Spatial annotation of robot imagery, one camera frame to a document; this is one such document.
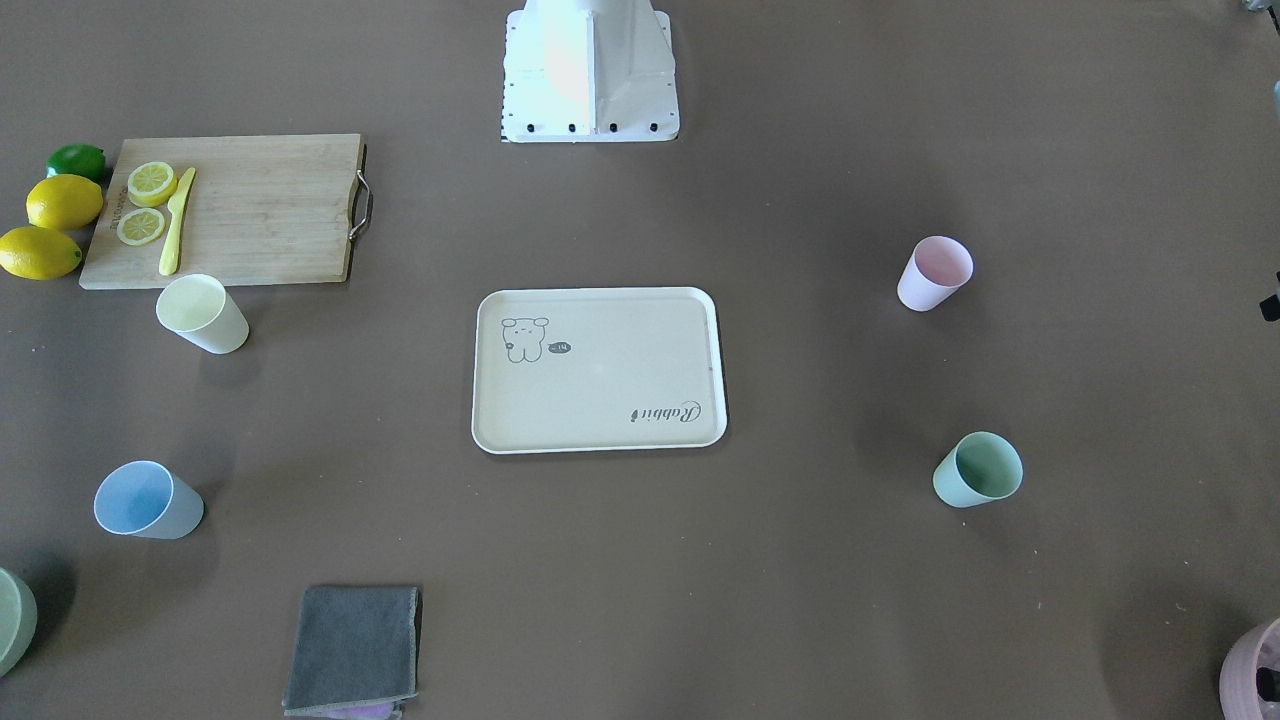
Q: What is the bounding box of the yellow plastic knife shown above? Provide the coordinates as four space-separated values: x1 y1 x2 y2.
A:
157 167 197 275

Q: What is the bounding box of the lemon slice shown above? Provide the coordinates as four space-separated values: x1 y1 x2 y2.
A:
115 208 166 247
125 161 178 208

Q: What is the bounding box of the lemon slice lower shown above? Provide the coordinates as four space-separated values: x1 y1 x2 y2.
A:
115 208 166 247

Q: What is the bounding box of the pale green bowl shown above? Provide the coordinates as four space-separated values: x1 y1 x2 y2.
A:
0 568 38 676

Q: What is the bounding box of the pink cup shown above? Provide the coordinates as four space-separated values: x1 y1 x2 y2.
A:
897 234 974 313

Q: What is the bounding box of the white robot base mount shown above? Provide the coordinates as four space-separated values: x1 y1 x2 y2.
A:
500 1 681 143

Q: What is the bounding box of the whole lemon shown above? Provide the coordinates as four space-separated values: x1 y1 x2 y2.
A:
1 225 83 281
26 174 104 231

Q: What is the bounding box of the grey folded cloth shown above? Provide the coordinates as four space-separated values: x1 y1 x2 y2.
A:
282 585 420 719

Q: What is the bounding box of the whole lemon upper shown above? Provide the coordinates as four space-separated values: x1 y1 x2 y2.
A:
26 174 104 231

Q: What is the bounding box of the lemon slice upper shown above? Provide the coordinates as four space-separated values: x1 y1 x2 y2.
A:
125 161 178 208

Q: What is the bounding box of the green lime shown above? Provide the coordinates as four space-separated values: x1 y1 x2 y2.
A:
46 143 108 182

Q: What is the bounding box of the pale yellow cup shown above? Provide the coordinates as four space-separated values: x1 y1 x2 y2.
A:
156 274 250 354

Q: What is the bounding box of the green cup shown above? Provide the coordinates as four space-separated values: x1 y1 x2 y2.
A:
933 430 1024 509

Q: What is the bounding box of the wooden cutting board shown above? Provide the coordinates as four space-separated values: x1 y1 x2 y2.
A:
79 135 365 290

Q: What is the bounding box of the cream rectangular tray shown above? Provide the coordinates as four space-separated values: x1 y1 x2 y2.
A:
471 287 728 455

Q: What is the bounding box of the pink mixing bowl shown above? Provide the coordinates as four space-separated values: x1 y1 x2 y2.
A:
1219 618 1279 719

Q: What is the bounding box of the whole lemon lower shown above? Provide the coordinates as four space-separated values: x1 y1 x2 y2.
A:
1 225 83 281

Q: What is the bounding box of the blue cup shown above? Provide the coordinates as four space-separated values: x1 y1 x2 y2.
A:
93 460 205 541

